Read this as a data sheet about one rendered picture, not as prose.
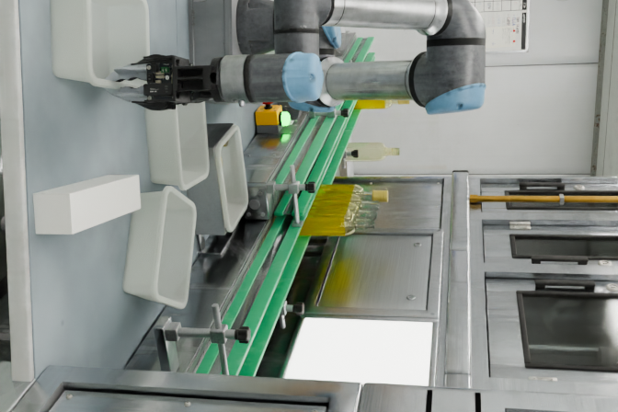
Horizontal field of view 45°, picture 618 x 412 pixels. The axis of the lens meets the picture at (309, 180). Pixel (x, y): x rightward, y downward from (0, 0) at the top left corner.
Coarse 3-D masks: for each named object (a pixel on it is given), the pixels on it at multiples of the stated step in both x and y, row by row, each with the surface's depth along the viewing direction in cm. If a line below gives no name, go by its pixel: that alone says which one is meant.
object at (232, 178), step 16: (240, 144) 183; (224, 160) 185; (240, 160) 184; (224, 176) 186; (240, 176) 186; (224, 192) 171; (240, 192) 188; (224, 208) 172; (240, 208) 186; (224, 224) 175
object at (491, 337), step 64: (448, 192) 250; (512, 192) 250; (576, 192) 246; (320, 256) 219; (448, 256) 211; (512, 256) 211; (576, 256) 208; (448, 320) 178; (512, 320) 182; (576, 320) 181; (448, 384) 156; (512, 384) 158; (576, 384) 156
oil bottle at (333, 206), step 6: (312, 204) 208; (318, 204) 208; (324, 204) 208; (330, 204) 207; (336, 204) 207; (342, 204) 207; (348, 204) 206; (354, 204) 207; (336, 210) 204; (342, 210) 204; (348, 210) 204; (354, 210) 204
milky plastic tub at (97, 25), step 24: (72, 0) 114; (96, 0) 128; (120, 0) 129; (144, 0) 132; (72, 24) 114; (96, 24) 129; (120, 24) 134; (144, 24) 133; (72, 48) 114; (96, 48) 129; (120, 48) 134; (144, 48) 133; (72, 72) 115; (96, 72) 129
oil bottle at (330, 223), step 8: (312, 216) 201; (320, 216) 200; (328, 216) 200; (336, 216) 199; (344, 216) 199; (352, 216) 200; (304, 224) 201; (312, 224) 201; (320, 224) 200; (328, 224) 200; (336, 224) 199; (344, 224) 199; (352, 224) 199; (304, 232) 202; (312, 232) 201; (320, 232) 201; (328, 232) 201; (336, 232) 200; (344, 232) 200; (352, 232) 200
